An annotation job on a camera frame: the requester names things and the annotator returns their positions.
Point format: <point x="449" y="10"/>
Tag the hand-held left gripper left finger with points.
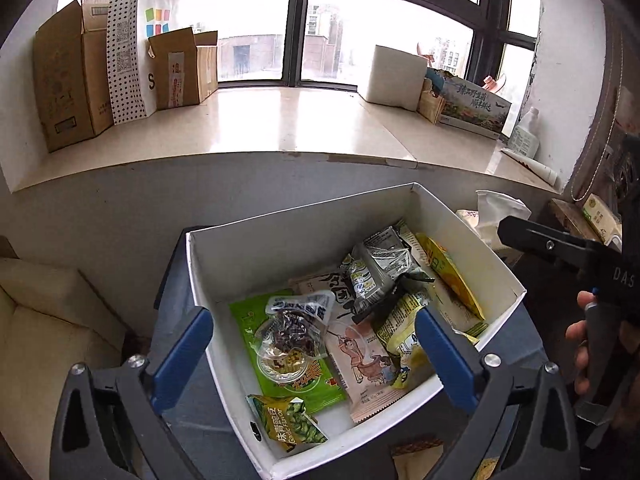
<point x="181" y="357"/>

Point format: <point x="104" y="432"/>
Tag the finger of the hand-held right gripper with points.
<point x="545" y="247"/>

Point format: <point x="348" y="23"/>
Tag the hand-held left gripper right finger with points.
<point x="445" y="357"/>

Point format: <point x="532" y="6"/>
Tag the yellow-green snack packet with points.
<point x="400" y="340"/>

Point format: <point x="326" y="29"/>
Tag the pink cartoon figure snack packet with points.
<point x="357" y="365"/>

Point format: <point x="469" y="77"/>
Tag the white cardboard box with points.
<point x="235" y="270"/>

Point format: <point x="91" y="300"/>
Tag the silver snack packet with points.
<point x="375" y="270"/>

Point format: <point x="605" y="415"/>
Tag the small clear snack packet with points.
<point x="295" y="330"/>

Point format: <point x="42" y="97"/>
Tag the small green bean packet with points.
<point x="287" y="422"/>

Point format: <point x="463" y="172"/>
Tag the green snack packet yellow print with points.
<point x="305" y="386"/>

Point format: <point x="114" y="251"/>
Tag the person's right hand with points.
<point x="580" y="332"/>

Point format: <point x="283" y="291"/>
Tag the tissue pack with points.
<point x="492" y="210"/>

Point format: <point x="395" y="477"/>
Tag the green and cream carton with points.
<point x="600" y="212"/>

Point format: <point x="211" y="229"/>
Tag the white tube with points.
<point x="530" y="165"/>

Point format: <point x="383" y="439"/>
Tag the white plastic bottle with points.
<point x="525" y="135"/>

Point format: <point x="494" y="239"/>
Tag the beige chair cushion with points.
<point x="45" y="340"/>

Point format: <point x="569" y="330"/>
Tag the printed landscape gift box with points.
<point x="475" y="105"/>

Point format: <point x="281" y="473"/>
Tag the pink plastic object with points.
<point x="495" y="83"/>
<point x="424" y="51"/>

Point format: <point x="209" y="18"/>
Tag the small brown woven box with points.
<point x="431" y="105"/>

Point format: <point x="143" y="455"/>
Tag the white foam box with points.
<point x="395" y="77"/>

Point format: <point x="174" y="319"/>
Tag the white windowsill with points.
<point x="250" y="120"/>

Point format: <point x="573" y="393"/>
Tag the small open cardboard box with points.
<point x="185" y="70"/>

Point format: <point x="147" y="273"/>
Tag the tall brown cardboard box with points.
<point x="62" y="80"/>

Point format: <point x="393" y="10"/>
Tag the polka-dot paper bag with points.
<point x="122" y="60"/>

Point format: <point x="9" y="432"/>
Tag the white bag coloured squares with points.
<point x="160" y="0"/>

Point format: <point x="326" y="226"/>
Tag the black window frame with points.
<point x="296" y="35"/>

